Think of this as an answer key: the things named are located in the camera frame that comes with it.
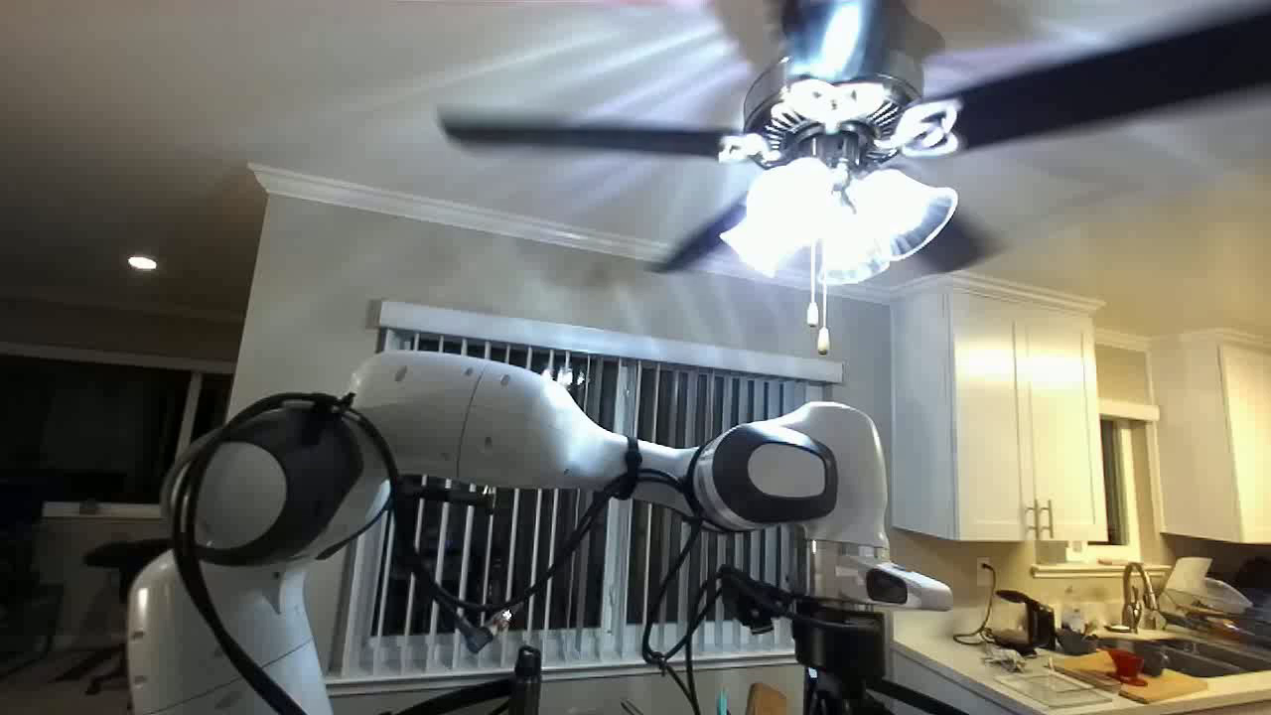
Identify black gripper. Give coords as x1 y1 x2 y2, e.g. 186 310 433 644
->
791 593 967 715

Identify longer fan pull chain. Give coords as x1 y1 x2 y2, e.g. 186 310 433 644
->
813 242 834 359

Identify small brown wooden object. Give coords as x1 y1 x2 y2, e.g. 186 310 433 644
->
742 678 796 715

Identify white sink counter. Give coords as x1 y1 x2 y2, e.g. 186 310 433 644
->
891 604 1271 715

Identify black small kitchen appliance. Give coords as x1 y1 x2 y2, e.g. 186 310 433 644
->
987 587 1066 657

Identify white patterned dish towel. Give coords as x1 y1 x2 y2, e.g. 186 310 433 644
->
987 657 1123 715

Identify small red item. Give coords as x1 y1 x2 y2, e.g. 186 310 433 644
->
1108 641 1151 685

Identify metal sink faucet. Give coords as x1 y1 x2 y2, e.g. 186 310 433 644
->
1119 559 1155 636

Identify wooden cutting board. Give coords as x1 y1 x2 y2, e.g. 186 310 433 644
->
1049 646 1217 706

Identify white two-door upper cabinet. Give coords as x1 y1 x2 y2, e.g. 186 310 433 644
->
885 282 1114 544

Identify white vertical window blinds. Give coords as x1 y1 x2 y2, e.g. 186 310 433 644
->
330 298 848 685

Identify small kitchen window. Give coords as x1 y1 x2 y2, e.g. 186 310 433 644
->
1094 392 1165 559

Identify white crumpled bag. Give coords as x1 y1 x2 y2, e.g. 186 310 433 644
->
1161 554 1254 626

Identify white end upper cabinet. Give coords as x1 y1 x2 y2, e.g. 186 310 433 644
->
1155 330 1271 548

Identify glass fan light shade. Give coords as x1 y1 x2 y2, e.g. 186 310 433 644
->
861 171 961 269
718 155 832 278
791 193 907 290

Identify dark-bladed ceiling fan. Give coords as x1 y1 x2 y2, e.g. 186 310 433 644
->
433 0 1271 290

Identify dark round stool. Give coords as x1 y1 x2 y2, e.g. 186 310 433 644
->
78 531 176 626

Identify dark wide window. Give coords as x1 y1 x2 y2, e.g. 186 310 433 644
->
0 350 243 507

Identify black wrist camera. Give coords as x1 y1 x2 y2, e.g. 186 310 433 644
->
714 568 801 636

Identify thin black camera cable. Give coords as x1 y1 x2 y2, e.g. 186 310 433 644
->
640 502 747 715

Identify black cable strap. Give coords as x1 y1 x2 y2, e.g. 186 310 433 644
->
612 433 650 506

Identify black camera stand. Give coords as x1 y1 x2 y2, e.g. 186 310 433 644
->
395 644 550 715

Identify shorter fan pull chain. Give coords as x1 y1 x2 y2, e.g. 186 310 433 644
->
801 234 824 330

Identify thick black cable bundle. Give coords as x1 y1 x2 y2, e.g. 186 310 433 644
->
162 391 642 715

